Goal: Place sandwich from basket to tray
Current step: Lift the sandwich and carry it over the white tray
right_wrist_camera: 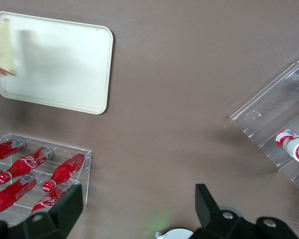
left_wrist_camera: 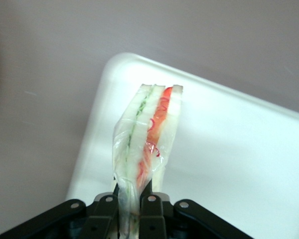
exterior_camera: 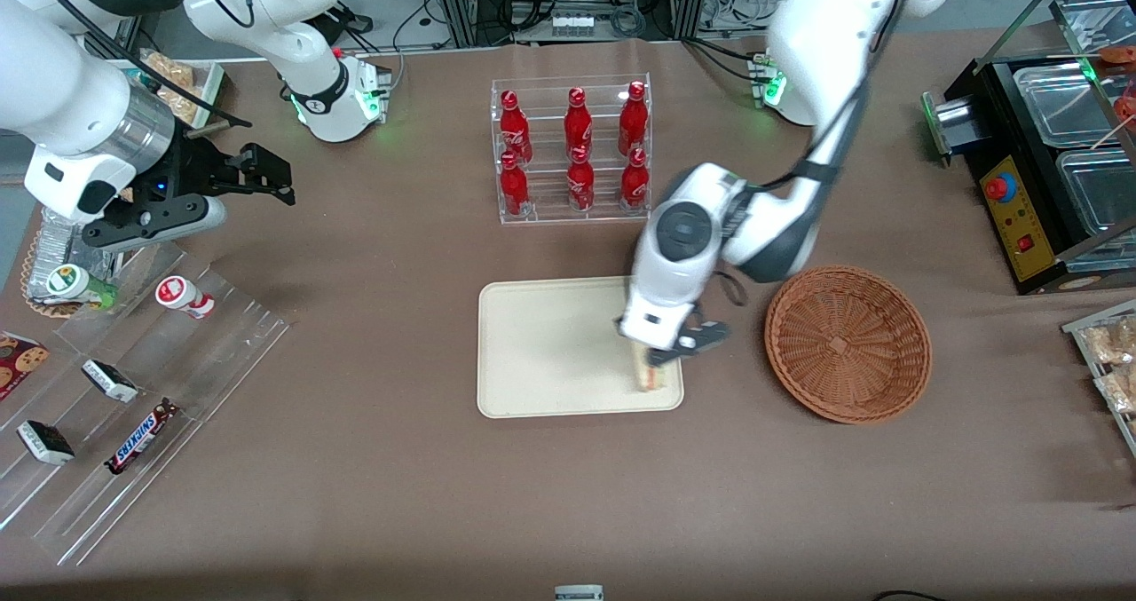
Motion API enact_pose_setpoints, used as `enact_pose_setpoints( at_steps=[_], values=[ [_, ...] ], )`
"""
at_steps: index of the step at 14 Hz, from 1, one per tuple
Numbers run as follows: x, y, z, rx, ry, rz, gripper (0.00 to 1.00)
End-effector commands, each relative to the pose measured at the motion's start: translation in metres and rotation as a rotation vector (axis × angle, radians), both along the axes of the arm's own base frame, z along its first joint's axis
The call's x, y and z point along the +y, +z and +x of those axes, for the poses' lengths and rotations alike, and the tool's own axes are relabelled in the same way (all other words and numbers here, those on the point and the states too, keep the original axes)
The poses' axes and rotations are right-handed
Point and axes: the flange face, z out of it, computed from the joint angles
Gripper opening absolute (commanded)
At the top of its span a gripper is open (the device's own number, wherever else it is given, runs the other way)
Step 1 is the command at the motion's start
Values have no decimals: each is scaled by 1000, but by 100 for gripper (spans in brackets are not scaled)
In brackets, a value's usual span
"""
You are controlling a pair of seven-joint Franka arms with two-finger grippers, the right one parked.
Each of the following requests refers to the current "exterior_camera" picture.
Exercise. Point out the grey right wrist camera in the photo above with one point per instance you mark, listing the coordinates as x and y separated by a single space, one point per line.
169 217

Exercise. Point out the aluminium equipment rack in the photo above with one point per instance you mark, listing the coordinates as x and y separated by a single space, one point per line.
461 6

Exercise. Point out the snickers chocolate bar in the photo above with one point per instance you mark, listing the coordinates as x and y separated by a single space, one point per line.
140 437

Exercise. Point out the chocolate chip cookie pack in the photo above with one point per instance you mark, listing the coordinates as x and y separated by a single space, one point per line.
22 357

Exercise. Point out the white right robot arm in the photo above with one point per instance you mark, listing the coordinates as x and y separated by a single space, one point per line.
53 95

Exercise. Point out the steel fryer pan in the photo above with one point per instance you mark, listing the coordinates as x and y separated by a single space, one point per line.
1100 193
1061 104

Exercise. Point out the red white yogurt bottle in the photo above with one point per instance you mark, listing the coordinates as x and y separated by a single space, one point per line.
182 295

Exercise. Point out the clear acrylic bottle rack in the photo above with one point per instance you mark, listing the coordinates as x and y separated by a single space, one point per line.
550 217

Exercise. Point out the triangular sandwich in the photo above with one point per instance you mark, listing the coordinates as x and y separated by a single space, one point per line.
648 379

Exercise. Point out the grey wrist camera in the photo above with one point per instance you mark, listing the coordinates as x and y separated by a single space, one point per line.
710 335
169 217

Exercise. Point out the small wicker mat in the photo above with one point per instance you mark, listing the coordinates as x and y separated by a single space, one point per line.
31 272

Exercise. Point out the white power strip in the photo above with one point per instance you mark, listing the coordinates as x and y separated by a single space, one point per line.
572 25

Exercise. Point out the packed fried snack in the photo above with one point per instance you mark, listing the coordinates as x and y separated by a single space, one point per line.
1114 342
1120 390

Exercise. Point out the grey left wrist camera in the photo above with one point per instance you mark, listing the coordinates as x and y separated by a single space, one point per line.
710 335

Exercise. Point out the black fryer appliance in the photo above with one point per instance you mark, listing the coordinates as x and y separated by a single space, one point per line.
976 139

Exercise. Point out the brown wicker basket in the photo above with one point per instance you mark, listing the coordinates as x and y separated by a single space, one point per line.
848 343

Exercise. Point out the green white yogurt bottle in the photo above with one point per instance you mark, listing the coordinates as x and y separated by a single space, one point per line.
71 283

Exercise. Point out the grey white device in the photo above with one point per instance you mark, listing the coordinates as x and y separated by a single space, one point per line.
579 594

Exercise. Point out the red cola bottle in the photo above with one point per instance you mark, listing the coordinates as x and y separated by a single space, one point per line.
513 126
513 188
580 184
633 117
635 182
578 122

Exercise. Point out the clear plastic container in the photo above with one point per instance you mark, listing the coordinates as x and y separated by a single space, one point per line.
62 241

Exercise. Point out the beige plastic tray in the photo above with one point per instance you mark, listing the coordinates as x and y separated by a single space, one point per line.
550 343

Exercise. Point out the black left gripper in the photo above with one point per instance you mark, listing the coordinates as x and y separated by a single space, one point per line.
698 338

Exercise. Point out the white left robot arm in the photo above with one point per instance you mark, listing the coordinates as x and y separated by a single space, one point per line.
843 33

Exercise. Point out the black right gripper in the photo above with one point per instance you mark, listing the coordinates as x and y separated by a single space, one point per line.
196 168

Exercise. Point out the white bread tray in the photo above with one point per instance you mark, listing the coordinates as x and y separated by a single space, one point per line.
213 82

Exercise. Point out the black white snack bar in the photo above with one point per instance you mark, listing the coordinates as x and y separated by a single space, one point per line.
46 442
111 382

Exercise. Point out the clear acrylic stepped shelf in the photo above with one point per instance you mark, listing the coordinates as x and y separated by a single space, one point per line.
222 343

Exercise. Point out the packed brown bread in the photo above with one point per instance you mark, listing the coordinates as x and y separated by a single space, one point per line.
173 73

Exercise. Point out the red sausage skewer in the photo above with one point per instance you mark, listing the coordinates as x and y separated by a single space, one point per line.
1127 104
1118 53

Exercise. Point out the grey snack tray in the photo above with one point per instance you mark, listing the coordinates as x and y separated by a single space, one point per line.
1084 357

